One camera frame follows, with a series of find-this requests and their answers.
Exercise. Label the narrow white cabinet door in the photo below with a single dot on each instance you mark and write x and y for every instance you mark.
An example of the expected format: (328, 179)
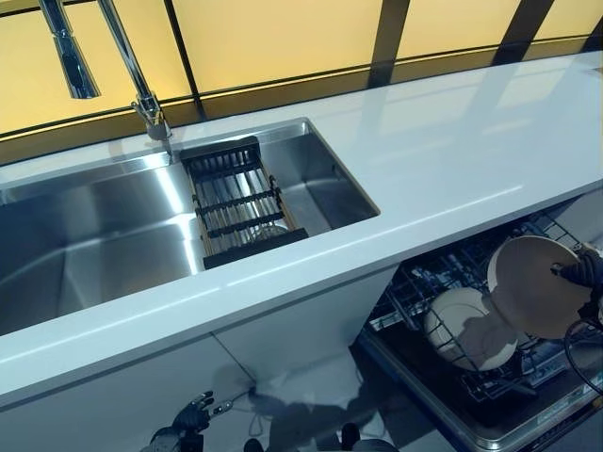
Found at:
(301, 325)

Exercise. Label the stainless steel sink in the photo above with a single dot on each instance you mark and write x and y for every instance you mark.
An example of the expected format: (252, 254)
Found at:
(118, 235)

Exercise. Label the black robot foot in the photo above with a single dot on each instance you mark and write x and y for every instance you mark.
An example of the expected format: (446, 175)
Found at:
(351, 432)
(252, 446)

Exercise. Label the black left robot foot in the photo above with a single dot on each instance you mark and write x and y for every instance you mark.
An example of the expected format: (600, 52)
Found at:
(252, 446)

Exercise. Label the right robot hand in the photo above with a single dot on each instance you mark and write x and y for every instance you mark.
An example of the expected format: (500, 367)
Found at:
(589, 270)

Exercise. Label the black right robot foot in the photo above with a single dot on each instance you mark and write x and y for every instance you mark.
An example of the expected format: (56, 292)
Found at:
(351, 432)

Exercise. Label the black dish rack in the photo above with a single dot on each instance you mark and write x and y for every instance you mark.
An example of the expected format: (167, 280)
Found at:
(240, 212)

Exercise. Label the cream round plate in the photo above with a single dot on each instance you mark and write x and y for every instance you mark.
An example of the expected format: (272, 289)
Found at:
(527, 292)
(452, 315)

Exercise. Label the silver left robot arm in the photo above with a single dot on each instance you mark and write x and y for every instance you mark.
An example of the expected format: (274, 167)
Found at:
(169, 440)

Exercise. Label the chrome kitchen faucet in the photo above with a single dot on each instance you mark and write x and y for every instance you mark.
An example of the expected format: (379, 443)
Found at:
(141, 94)

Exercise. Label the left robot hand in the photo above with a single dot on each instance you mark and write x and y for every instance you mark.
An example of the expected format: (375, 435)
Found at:
(193, 416)

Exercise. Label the wide white cabinet door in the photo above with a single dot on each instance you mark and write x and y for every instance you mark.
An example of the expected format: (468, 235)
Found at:
(94, 405)

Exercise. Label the dishwasher door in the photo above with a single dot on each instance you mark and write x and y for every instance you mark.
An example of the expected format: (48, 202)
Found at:
(424, 391)

